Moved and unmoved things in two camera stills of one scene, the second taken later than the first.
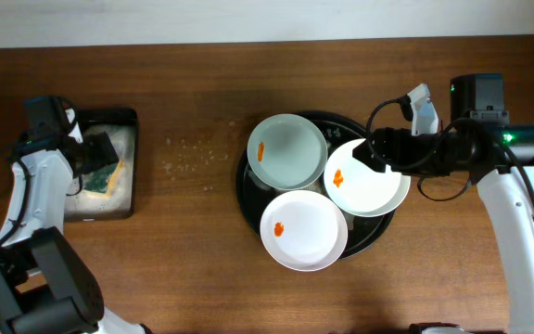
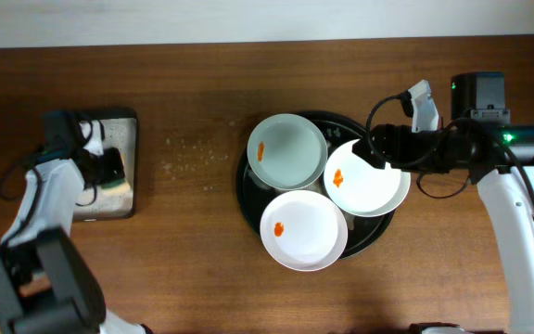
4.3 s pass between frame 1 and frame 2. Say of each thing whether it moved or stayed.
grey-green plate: stayed
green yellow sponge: moved
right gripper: stayed
